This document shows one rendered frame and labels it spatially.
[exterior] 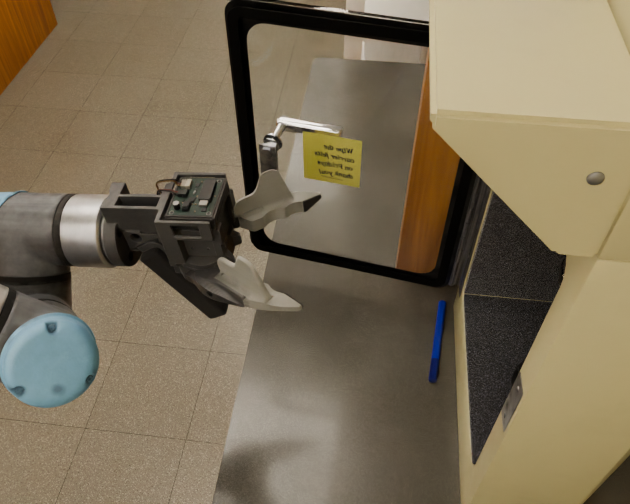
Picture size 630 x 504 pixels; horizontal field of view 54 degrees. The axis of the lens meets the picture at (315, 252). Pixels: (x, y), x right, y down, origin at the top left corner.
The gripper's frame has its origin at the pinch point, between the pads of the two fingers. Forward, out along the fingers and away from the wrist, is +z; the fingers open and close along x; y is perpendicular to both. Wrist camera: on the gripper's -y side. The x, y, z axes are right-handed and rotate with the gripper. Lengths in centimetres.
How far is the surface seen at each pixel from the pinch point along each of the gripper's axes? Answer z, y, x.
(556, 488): 25.2, -19.7, -13.8
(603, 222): 20.1, 18.8, -13.8
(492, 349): 20.7, -24.1, 5.7
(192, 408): -52, -120, 43
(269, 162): -8.7, -4.9, 19.6
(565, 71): 17.2, 25.8, -9.1
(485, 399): 19.4, -24.0, -1.7
